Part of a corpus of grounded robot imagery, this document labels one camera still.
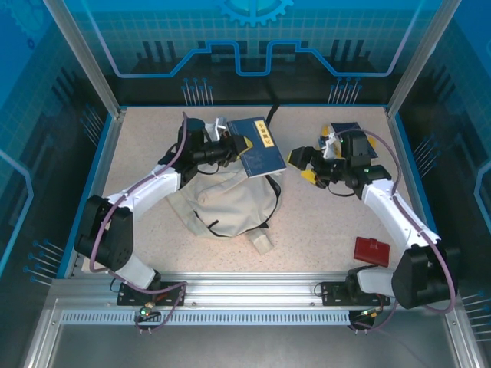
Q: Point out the aluminium front rail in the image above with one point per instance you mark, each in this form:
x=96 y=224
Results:
x=249 y=287

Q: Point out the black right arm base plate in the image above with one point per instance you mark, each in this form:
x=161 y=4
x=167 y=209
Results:
x=330 y=293

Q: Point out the grey metal lower tray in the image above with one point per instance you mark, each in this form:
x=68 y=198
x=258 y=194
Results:
x=249 y=345

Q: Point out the blue book with yellow label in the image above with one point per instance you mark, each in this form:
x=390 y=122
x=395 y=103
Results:
x=264 y=157

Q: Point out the cream canvas backpack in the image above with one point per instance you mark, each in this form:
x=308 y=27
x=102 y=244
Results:
x=230 y=207

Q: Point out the aluminium and blue side rail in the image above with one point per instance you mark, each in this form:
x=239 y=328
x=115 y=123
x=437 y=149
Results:
x=112 y=142
x=399 y=142

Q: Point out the red wallet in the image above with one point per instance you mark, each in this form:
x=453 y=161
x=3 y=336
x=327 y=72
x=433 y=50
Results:
x=372 y=251

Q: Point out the aluminium frame post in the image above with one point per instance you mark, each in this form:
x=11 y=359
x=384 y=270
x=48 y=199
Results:
x=422 y=57
x=84 y=61

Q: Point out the small connector with green light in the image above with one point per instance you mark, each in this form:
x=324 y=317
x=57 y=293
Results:
x=370 y=313
x=145 y=311

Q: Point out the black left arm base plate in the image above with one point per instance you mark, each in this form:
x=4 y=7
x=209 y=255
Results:
x=169 y=288

